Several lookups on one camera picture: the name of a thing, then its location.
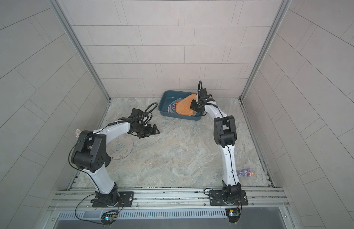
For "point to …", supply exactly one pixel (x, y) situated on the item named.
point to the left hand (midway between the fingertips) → (157, 131)
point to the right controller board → (233, 213)
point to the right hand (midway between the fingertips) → (192, 105)
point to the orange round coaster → (183, 106)
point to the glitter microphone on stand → (78, 131)
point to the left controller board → (109, 217)
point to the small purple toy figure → (248, 172)
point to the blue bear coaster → (171, 108)
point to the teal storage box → (168, 96)
